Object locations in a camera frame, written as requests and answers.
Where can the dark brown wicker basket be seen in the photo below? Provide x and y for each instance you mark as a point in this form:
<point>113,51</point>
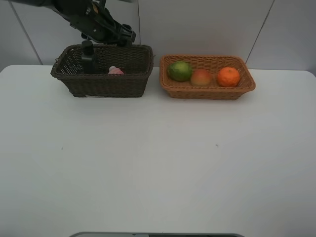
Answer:
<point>136,62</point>

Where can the red yellow peach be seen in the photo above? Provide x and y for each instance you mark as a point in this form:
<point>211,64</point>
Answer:
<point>201,77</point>

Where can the green lime fruit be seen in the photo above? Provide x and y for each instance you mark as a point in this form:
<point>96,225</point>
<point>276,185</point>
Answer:
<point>180,71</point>

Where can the dark green pump bottle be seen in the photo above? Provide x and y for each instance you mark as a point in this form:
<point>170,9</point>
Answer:
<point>88,57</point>

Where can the pink lotion bottle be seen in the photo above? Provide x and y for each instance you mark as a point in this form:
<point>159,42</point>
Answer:
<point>115,71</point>

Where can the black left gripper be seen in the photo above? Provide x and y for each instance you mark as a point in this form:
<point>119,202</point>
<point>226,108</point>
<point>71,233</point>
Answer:
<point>94,21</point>

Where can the orange mandarin fruit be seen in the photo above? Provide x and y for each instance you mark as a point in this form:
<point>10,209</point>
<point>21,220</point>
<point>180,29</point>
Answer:
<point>228,77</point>

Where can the light brown wicker basket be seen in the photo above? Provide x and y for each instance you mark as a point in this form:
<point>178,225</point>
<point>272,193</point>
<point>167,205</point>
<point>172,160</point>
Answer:
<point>212,63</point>

